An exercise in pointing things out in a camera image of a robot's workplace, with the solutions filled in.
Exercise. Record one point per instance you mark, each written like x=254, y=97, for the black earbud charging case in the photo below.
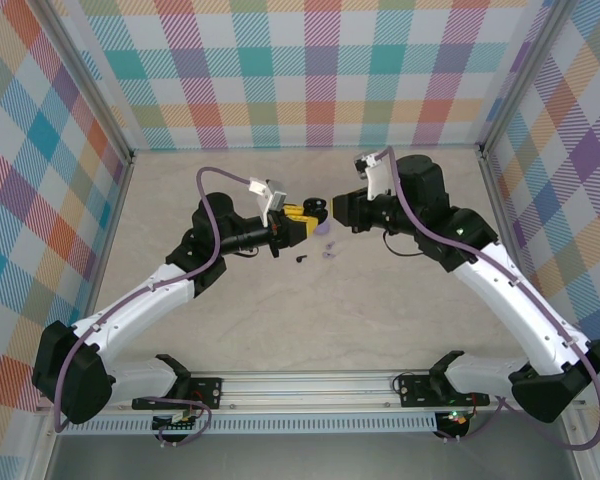
x=316, y=206

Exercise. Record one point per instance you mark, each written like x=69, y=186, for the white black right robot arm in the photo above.
x=520, y=310

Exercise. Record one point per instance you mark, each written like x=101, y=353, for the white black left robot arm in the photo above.
x=130, y=310

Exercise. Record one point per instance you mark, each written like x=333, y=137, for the black controller board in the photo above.
x=455, y=419
x=175, y=420

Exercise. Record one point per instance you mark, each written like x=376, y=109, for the aluminium table edge rail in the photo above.
x=102, y=265
x=510, y=240

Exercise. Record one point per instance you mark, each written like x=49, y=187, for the aluminium frame post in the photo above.
x=87, y=85
x=525, y=75

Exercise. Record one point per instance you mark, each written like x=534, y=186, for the wide aluminium base rail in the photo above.
x=305, y=390

